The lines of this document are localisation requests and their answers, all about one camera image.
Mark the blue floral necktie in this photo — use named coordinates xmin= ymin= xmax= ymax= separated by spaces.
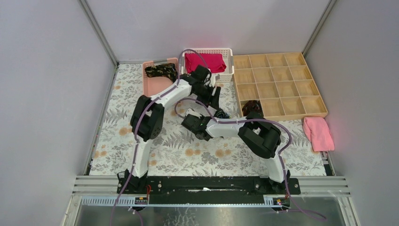
xmin=214 ymin=109 xmax=230 ymax=119

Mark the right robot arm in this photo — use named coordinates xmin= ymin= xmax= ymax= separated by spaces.
xmin=181 ymin=112 xmax=292 ymax=194

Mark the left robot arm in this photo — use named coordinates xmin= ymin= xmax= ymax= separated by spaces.
xmin=128 ymin=65 xmax=221 ymax=194

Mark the red folded cloth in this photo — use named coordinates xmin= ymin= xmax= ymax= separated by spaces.
xmin=184 ymin=53 xmax=227 ymax=73

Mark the white plastic basket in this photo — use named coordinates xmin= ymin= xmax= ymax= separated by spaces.
xmin=179 ymin=48 xmax=234 ymax=83

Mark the black gold necktie in basket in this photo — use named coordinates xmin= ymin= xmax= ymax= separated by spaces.
xmin=144 ymin=63 xmax=178 ymax=82

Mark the pink plastic basket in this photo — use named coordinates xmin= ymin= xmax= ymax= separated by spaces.
xmin=142 ymin=58 xmax=179 ymax=96

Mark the dark rolled necktie in tray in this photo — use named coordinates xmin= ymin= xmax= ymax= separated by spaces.
xmin=241 ymin=100 xmax=263 ymax=116

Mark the wooden compartment tray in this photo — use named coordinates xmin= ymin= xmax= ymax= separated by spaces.
xmin=232 ymin=52 xmax=328 ymax=121

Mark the pink folded cloth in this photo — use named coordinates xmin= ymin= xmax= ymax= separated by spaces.
xmin=303 ymin=117 xmax=335 ymax=152

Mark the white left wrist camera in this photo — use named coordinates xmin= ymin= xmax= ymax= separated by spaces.
xmin=208 ymin=73 xmax=218 ymax=87

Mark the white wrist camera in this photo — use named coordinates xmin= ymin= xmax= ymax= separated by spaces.
xmin=185 ymin=108 xmax=203 ymax=118
xmin=208 ymin=73 xmax=218 ymax=87

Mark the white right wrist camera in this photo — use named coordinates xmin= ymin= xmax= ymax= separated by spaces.
xmin=185 ymin=108 xmax=203 ymax=118

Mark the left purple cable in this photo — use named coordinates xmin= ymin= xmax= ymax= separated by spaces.
xmin=109 ymin=48 xmax=209 ymax=226

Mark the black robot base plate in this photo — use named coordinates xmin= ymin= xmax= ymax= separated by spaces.
xmin=117 ymin=175 xmax=301 ymax=204

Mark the white slotted cable duct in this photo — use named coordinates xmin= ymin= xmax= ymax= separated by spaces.
xmin=81 ymin=196 xmax=148 ymax=207

